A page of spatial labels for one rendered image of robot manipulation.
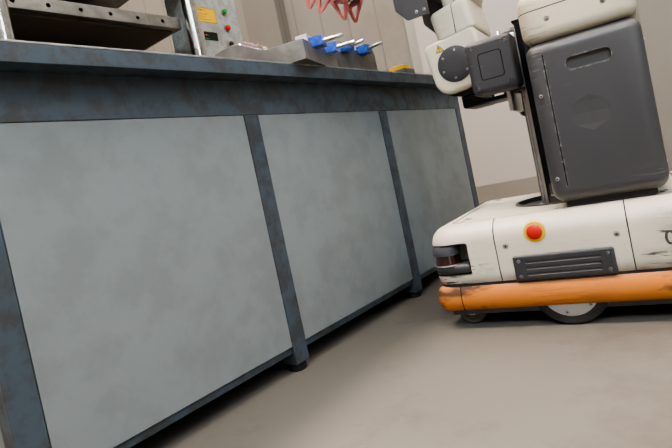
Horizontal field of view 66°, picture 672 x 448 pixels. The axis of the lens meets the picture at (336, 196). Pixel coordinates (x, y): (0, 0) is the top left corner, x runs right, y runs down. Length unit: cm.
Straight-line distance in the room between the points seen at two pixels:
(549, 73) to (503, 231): 40
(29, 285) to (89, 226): 14
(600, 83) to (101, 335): 119
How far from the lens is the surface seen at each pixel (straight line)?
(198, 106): 126
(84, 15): 221
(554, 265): 137
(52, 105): 109
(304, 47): 145
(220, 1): 274
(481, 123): 352
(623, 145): 136
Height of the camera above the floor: 46
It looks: 1 degrees down
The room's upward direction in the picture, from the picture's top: 12 degrees counter-clockwise
